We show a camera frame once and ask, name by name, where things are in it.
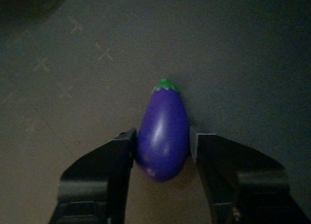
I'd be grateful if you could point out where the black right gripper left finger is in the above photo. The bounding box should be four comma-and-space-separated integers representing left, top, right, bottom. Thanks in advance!
47, 127, 139, 224

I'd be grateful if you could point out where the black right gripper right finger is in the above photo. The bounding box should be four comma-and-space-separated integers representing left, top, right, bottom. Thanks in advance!
196, 132, 311, 224

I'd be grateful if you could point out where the purple toy eggplant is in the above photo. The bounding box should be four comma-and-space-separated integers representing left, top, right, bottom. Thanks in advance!
135, 78, 192, 184

